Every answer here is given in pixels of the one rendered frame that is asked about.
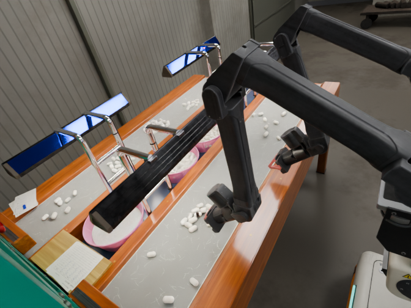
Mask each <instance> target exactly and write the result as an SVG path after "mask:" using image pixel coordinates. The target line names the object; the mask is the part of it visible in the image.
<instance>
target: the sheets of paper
mask: <svg viewBox="0 0 411 308"><path fill-rule="evenodd" d="M102 258H103V257H102V256H101V255H99V254H97V253H96V252H94V251H93V250H91V249H89V248H88V247H86V246H85V245H83V244H82V243H80V242H75V243H74V244H73V245H72V246H71V247H70V248H69V249H68V250H66V251H65V252H64V253H63V254H62V255H61V256H60V257H59V258H58V259H57V260H56V261H54V262H53V263H52V264H51V265H50V266H49V267H48V268H47V269H46V270H47V273H48V274H49V275H51V276H53V277H54V278H55V280H56V281H57V282H58V283H59V284H60V285H61V286H62V287H63V288H64V289H65V290H66V291H67V292H68V291H69V290H70V289H71V290H73V289H74V288H75V287H76V286H77V285H78V284H79V283H80V282H81V281H82V280H83V279H85V278H86V276H87V275H88V274H89V273H90V272H91V271H92V270H93V269H94V268H95V267H96V266H97V264H98V263H99V262H100V261H101V260H102Z"/></svg>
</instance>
